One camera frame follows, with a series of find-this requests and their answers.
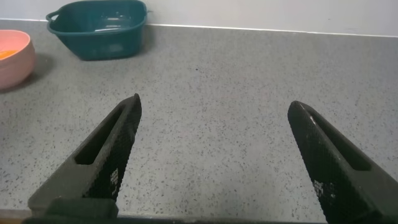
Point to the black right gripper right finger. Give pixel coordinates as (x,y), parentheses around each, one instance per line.
(335,168)

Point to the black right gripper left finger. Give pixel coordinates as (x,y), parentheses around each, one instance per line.
(102,161)

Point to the pink bowl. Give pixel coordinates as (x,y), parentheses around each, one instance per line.
(15,60)

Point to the orange liquid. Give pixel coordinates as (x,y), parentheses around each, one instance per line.
(7,54)

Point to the teal square plastic basin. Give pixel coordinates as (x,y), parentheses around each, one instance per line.
(98,40)

